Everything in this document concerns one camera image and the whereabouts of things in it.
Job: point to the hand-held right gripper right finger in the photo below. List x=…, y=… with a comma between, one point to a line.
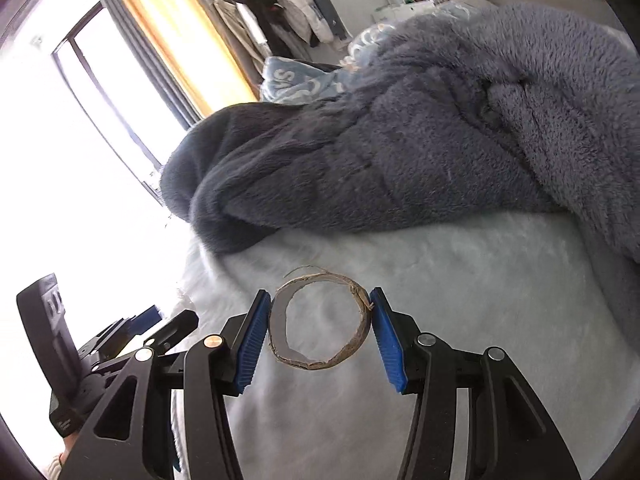
x=385, y=345

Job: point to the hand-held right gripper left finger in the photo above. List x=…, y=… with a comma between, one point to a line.
x=252, y=340

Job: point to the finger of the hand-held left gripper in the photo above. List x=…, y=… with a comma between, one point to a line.
x=142, y=317
x=175, y=327

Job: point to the person's left forearm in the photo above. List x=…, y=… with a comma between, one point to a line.
x=55, y=467

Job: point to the light grey bed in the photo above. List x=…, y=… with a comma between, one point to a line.
x=450, y=285

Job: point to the grey fleece blanket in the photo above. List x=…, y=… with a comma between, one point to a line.
x=400, y=160

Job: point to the blue printed pillow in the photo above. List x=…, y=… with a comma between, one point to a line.
x=290, y=80

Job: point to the yellow curtain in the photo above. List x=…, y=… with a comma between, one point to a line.
x=175, y=25

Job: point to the beige hanging coat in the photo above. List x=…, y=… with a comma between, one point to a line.
x=235, y=30

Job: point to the blue circle patterned quilt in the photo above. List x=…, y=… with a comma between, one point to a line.
x=365, y=42

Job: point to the white hanging jacket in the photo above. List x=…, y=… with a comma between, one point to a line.
x=295, y=5

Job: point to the grey-blue hanging pants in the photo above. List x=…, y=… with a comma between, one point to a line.
x=325, y=10

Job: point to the black window frame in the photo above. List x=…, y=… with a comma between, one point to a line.
x=78, y=27

